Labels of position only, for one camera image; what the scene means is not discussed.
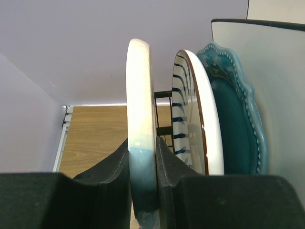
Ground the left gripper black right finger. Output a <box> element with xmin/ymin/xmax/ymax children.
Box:
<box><xmin>156</xmin><ymin>137</ymin><xmax>305</xmax><ymax>229</ymax></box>

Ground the aluminium rail frame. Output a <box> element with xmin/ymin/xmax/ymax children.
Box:
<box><xmin>52</xmin><ymin>106</ymin><xmax>73</xmax><ymax>172</ymax></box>

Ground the white blue striped plate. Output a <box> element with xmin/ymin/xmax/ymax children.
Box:
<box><xmin>172</xmin><ymin>50</ymin><xmax>224</xmax><ymax>176</ymax></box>

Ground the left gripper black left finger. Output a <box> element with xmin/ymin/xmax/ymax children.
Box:
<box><xmin>0</xmin><ymin>142</ymin><xmax>132</xmax><ymax>229</ymax></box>

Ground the black wire dish rack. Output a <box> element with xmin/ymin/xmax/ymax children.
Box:
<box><xmin>154</xmin><ymin>91</ymin><xmax>190</xmax><ymax>159</ymax></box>

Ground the cream blue leaf plate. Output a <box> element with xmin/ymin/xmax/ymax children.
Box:
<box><xmin>126</xmin><ymin>39</ymin><xmax>160</xmax><ymax>229</ymax></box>

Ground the teal scalloped plate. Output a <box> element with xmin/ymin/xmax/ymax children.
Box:
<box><xmin>196</xmin><ymin>42</ymin><xmax>269</xmax><ymax>175</ymax></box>

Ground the large white black-rimmed plate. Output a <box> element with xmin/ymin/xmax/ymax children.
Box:
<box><xmin>211</xmin><ymin>19</ymin><xmax>305</xmax><ymax>179</ymax></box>

